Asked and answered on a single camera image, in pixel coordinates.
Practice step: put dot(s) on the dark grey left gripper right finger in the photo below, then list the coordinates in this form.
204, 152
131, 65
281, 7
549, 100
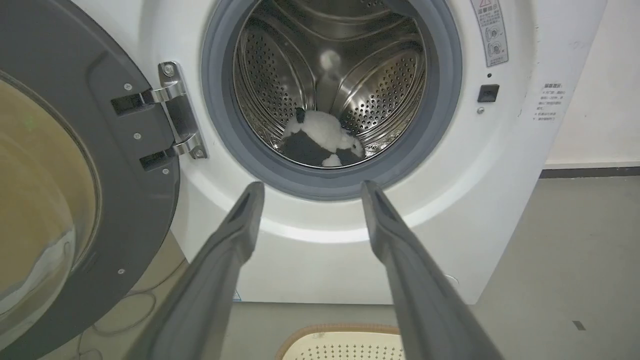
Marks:
425, 290

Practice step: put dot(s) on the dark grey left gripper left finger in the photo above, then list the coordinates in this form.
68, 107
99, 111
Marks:
210, 285

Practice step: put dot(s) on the black and white plush toy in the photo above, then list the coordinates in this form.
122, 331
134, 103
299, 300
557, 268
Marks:
325, 139

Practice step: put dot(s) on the cream plastic laundry basket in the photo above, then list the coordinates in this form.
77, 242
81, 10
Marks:
345, 345

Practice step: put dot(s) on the white front-load washing machine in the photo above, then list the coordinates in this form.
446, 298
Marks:
490, 190

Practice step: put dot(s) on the grey washing machine door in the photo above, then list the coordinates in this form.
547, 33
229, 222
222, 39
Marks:
60, 165

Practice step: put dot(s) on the chrome door hinge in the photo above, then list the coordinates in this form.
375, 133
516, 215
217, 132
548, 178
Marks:
180, 111

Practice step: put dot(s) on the black door latch socket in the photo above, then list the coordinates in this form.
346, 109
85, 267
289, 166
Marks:
488, 93

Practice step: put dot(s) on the white warning label sticker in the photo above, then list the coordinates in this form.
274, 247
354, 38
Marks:
490, 31

